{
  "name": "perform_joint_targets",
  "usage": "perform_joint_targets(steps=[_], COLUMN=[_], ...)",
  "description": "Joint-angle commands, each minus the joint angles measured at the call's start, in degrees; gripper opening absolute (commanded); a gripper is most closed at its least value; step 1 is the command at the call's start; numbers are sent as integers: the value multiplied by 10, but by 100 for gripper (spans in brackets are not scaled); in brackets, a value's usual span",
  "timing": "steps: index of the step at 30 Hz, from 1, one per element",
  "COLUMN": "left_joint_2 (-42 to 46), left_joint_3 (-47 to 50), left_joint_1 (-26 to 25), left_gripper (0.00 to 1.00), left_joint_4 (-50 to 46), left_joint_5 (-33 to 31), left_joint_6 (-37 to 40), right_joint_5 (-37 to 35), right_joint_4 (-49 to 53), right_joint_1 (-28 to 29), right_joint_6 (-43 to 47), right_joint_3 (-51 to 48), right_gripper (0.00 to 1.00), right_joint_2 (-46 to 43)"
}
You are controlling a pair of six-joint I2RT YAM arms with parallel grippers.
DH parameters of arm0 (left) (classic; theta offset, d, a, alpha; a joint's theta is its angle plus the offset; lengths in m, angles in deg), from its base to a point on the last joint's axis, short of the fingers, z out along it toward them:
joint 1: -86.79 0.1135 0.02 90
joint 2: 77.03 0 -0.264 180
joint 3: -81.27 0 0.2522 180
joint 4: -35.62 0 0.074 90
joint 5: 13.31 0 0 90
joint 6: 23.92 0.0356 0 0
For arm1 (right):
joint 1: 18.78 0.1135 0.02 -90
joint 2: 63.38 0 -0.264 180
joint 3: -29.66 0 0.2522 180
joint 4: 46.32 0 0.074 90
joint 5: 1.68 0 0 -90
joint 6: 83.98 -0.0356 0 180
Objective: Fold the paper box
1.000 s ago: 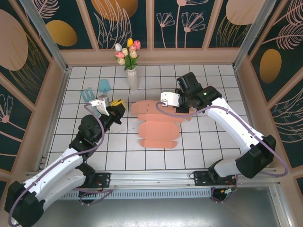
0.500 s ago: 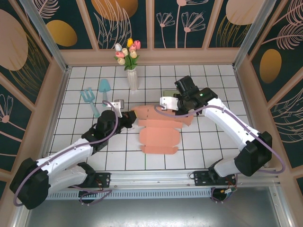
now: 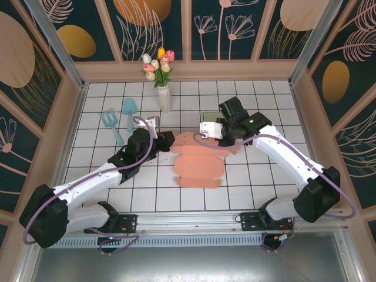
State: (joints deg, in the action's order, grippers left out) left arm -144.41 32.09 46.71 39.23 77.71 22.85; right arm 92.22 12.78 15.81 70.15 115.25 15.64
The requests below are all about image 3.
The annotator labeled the green paper box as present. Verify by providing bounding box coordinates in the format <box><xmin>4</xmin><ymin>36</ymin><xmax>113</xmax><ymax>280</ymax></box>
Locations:
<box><xmin>202</xmin><ymin>111</ymin><xmax>224</xmax><ymax>123</ymax></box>

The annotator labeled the orange paper box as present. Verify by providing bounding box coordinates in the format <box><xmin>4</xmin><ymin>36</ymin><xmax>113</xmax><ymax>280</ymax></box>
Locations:
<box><xmin>171</xmin><ymin>132</ymin><xmax>241</xmax><ymax>189</ymax></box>

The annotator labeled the teal garden fork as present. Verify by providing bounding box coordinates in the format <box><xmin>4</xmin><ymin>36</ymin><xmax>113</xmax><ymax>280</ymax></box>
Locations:
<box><xmin>99</xmin><ymin>108</ymin><xmax>125</xmax><ymax>147</ymax></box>

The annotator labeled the teal garden trowel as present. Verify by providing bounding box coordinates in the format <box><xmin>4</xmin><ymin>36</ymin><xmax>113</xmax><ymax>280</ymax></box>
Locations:
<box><xmin>122</xmin><ymin>98</ymin><xmax>138</xmax><ymax>133</ymax></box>

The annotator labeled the white ribbed vase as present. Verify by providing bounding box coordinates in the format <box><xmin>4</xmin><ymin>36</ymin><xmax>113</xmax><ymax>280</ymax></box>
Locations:
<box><xmin>157</xmin><ymin>85</ymin><xmax>172</xmax><ymax>113</ymax></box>

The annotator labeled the artificial tulip bouquet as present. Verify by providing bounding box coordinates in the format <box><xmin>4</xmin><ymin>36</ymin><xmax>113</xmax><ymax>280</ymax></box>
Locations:
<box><xmin>141</xmin><ymin>46</ymin><xmax>176</xmax><ymax>88</ymax></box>

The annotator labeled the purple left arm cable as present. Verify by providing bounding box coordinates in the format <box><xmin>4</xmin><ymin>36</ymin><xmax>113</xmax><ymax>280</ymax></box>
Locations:
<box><xmin>25</xmin><ymin>116</ymin><xmax>155</xmax><ymax>255</ymax></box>

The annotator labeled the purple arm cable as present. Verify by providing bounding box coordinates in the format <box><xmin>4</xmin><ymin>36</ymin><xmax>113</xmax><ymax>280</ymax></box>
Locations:
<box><xmin>193</xmin><ymin>133</ymin><xmax>358</xmax><ymax>252</ymax></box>
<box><xmin>25</xmin><ymin>116</ymin><xmax>155</xmax><ymax>255</ymax></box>

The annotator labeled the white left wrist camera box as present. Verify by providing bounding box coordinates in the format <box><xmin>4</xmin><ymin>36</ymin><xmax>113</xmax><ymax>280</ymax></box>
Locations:
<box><xmin>137</xmin><ymin>116</ymin><xmax>161</xmax><ymax>130</ymax></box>

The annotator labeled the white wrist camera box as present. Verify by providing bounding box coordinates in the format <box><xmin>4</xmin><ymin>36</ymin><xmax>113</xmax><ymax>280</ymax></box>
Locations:
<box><xmin>199</xmin><ymin>122</ymin><xmax>224</xmax><ymax>140</ymax></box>
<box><xmin>137</xmin><ymin>116</ymin><xmax>161</xmax><ymax>130</ymax></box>

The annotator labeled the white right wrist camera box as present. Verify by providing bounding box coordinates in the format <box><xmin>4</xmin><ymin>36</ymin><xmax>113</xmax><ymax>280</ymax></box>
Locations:
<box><xmin>199</xmin><ymin>122</ymin><xmax>224</xmax><ymax>140</ymax></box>

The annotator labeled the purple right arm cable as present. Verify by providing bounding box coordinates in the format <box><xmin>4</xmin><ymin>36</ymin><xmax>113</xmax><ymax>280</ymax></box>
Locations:
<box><xmin>193</xmin><ymin>133</ymin><xmax>358</xmax><ymax>252</ymax></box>

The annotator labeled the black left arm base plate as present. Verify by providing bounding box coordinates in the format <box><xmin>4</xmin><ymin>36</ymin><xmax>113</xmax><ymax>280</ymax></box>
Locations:
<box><xmin>84</xmin><ymin>214</ymin><xmax>138</xmax><ymax>234</ymax></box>

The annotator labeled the aluminium mounting rail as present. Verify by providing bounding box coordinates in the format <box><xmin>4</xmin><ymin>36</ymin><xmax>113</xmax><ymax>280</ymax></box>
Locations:
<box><xmin>28</xmin><ymin>208</ymin><xmax>350</xmax><ymax>236</ymax></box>

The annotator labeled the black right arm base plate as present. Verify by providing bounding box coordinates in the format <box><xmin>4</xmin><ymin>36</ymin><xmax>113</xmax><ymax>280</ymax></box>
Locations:
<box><xmin>240</xmin><ymin>211</ymin><xmax>294</xmax><ymax>231</ymax></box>

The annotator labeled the grey slotted cable duct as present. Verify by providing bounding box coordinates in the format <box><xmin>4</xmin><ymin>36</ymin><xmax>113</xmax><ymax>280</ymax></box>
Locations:
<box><xmin>39</xmin><ymin>236</ymin><xmax>265</xmax><ymax>249</ymax></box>

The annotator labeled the aluminium frame post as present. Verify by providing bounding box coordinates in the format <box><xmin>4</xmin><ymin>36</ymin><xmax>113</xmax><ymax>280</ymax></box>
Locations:
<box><xmin>25</xmin><ymin>0</ymin><xmax>89</xmax><ymax>90</ymax></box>
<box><xmin>287</xmin><ymin>0</ymin><xmax>344</xmax><ymax>86</ymax></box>

